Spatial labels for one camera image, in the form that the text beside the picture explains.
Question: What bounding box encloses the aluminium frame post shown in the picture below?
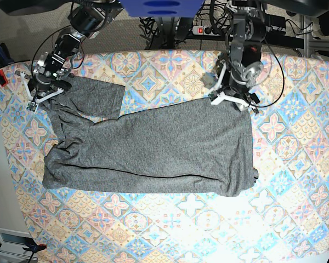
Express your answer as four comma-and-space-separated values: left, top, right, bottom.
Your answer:
299, 15, 313, 58

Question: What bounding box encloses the black clamp lower left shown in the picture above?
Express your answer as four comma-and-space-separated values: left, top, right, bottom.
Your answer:
0, 239, 47, 254

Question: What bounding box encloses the grey t-shirt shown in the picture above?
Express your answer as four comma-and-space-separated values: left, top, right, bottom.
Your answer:
41, 77, 258, 197

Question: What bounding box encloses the patterned tablecloth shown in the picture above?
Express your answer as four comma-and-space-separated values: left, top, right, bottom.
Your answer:
0, 54, 329, 262

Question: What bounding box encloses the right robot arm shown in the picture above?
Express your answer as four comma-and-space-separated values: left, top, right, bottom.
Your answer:
16, 1, 123, 112

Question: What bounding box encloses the blue handled clamp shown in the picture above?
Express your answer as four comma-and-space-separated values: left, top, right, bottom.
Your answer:
0, 43, 14, 66

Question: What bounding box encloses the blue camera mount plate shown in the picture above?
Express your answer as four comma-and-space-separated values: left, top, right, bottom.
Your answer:
120, 0, 204, 18

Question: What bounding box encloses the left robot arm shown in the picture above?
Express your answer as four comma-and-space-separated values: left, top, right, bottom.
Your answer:
207, 1, 266, 114

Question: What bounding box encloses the power strip with red switch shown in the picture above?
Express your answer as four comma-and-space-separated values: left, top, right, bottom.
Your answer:
192, 26, 220, 36

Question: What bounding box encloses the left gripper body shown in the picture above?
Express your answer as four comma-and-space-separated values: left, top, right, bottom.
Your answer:
206, 61, 260, 114

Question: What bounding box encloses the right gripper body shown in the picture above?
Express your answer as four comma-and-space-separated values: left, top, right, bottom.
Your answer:
15, 70, 71, 112

